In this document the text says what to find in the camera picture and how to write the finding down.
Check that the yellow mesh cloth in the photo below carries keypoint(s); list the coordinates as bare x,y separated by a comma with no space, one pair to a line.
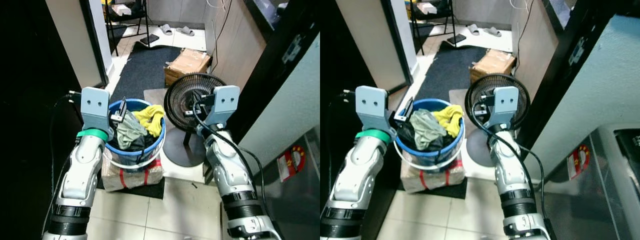
451,119
151,119

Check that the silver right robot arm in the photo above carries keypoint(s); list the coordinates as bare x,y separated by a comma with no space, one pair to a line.
510,170
227,170

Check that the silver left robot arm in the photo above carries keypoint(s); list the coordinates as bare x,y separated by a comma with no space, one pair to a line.
357,170
82,165

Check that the grey washing machine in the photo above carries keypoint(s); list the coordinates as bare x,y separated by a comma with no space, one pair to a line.
295,210
600,200

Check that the black floor fan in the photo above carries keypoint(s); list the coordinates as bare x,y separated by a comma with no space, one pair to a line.
477,130
182,95

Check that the grey-green garment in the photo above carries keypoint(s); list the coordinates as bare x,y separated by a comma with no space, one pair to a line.
131,131
427,129

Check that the black garment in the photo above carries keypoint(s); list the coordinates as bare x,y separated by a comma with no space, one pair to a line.
145,142
445,142

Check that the brown cardboard box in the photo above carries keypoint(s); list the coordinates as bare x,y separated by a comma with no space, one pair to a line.
494,62
189,62

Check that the blue plastic laundry bucket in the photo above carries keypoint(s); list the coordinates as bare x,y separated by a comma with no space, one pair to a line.
435,152
142,152

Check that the dark floor mat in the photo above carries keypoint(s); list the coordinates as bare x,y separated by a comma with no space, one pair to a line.
447,67
145,67

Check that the red-taped wrapped box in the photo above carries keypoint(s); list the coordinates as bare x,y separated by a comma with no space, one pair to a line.
132,176
435,177

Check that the wooden cabinet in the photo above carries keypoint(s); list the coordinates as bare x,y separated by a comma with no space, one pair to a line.
240,45
537,45

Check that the black flat device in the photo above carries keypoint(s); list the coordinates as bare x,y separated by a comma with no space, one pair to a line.
456,38
149,39

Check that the grey slipper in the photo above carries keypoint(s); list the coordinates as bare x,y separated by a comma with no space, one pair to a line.
473,29
492,31
185,31
166,29

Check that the white door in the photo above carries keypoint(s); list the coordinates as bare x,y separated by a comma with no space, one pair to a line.
375,35
75,35

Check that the small black mat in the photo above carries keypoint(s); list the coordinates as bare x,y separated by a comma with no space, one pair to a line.
150,191

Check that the black metal rack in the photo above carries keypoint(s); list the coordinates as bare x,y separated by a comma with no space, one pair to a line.
451,15
145,15

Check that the white box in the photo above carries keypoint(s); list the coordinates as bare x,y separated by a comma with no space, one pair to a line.
121,9
426,7

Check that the red round sticker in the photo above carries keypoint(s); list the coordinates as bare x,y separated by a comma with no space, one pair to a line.
290,162
579,161

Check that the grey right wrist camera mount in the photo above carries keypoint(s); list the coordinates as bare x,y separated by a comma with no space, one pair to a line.
224,102
506,102

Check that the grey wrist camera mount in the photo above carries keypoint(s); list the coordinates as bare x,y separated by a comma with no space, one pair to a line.
224,102
506,102
95,107
372,105

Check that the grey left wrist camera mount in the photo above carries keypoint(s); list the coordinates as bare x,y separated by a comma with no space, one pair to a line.
372,105
95,107

